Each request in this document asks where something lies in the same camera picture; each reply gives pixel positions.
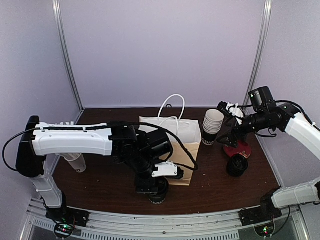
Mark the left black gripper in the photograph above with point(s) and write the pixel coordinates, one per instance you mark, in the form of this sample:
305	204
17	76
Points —
143	186

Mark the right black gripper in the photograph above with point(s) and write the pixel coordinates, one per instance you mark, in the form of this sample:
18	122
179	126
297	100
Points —
234	128

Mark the stack of paper cups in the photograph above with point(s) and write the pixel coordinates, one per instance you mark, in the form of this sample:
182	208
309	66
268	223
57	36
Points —
212	124

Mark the stack of black lids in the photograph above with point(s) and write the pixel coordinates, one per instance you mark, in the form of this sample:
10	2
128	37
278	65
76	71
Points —
237	165

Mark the brown paper takeout bag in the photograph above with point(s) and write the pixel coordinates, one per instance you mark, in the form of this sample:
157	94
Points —
189	133

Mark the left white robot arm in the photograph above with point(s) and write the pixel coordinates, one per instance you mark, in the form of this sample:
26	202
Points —
139	150

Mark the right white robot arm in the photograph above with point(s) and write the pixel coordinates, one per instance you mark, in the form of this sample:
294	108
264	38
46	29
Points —
287	117

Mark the red patterned plate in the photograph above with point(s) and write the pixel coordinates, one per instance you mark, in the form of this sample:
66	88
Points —
242	149

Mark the white cup holding straws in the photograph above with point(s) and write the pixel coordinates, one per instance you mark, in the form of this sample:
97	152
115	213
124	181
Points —
77	162

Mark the bundle of wrapped straws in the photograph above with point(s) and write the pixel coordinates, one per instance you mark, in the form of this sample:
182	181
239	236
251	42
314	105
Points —
66	123

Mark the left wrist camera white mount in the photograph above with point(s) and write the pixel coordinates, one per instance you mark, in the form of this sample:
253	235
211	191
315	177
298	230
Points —
167	169

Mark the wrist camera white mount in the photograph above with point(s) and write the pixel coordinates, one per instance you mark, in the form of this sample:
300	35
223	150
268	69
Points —
167	169
231	110

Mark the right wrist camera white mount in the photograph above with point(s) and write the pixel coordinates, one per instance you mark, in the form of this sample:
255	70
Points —
231	110

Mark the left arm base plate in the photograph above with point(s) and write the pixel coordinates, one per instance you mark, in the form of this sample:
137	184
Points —
67	215

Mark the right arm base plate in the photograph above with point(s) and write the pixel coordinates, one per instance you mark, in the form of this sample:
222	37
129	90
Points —
258	214

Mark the aluminium front rail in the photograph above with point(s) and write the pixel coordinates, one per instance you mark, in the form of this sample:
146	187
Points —
224	225

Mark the left aluminium corner post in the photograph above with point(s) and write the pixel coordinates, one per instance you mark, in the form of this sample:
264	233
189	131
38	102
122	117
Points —
66	57

